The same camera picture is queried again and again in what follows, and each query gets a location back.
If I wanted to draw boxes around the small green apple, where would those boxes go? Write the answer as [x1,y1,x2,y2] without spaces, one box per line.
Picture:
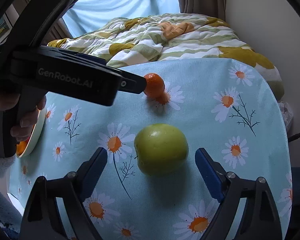
[134,124,189,176]

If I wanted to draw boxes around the left hand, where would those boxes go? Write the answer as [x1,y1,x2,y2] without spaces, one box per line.
[0,87,47,143]

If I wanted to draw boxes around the yellow duck bowl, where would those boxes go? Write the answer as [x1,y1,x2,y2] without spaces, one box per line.
[16,107,46,158]

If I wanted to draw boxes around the black cable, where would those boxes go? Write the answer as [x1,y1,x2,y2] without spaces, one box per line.
[288,127,300,143]

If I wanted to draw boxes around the light blue window cloth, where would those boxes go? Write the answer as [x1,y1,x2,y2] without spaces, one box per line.
[63,0,180,37]

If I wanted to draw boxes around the orange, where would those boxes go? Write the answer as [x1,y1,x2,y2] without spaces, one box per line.
[16,140,29,156]

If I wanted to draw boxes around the blue daisy tablecloth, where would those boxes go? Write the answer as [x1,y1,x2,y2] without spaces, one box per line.
[8,59,292,239]

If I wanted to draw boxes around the framed building picture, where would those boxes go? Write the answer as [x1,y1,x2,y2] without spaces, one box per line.
[0,13,12,44]

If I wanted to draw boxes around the small mandarin back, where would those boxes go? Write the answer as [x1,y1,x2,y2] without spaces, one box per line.
[143,73,165,98]

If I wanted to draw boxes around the left grey curtain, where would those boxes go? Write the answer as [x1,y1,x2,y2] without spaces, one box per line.
[41,18,72,45]

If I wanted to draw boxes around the green striped floral quilt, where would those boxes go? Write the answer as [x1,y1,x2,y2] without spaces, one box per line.
[48,13,285,100]

